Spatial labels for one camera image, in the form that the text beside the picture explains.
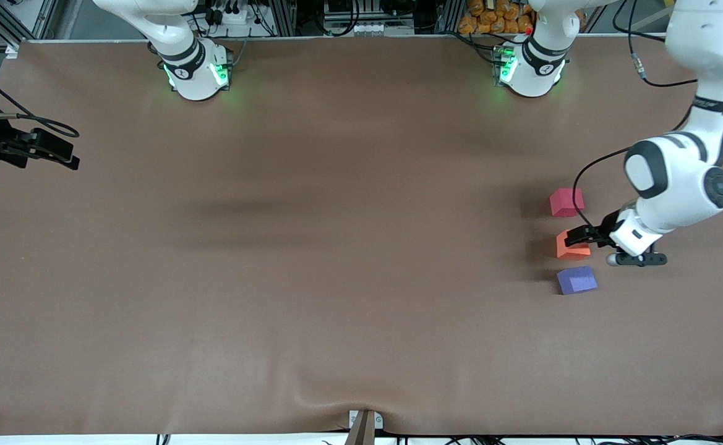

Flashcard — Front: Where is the orange foam block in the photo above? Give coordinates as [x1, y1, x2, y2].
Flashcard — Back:
[555, 229, 592, 260]

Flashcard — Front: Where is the red foam block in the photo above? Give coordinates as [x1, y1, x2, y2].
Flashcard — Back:
[549, 188, 585, 218]

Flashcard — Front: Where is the purple foam block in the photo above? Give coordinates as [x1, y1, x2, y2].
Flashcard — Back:
[555, 265, 599, 295]

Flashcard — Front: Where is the green-lit circuit board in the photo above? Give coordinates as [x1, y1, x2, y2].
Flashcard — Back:
[492, 44, 518, 85]

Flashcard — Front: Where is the white power strip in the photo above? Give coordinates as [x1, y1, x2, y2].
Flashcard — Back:
[203, 5, 258, 27]

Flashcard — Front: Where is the brown table mat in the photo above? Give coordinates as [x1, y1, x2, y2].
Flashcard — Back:
[0, 34, 723, 437]

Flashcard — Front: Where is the white terminal strip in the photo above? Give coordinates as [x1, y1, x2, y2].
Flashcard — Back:
[324, 22, 416, 36]

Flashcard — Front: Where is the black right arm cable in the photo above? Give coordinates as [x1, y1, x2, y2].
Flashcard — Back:
[0, 59, 81, 140]

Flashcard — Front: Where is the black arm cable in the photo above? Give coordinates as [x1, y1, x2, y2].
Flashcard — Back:
[0, 59, 81, 140]
[571, 0, 699, 232]

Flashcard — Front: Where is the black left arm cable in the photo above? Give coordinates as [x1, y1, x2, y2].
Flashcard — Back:
[571, 0, 699, 232]

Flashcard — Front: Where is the aluminium frame profile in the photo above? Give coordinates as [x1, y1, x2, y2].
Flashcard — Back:
[0, 0, 60, 59]

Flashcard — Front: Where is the aluminium post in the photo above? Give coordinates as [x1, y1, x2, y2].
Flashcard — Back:
[267, 0, 298, 36]
[435, 0, 468, 35]

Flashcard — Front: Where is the grey metal bracket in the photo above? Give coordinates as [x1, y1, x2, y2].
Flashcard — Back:
[348, 410, 385, 431]

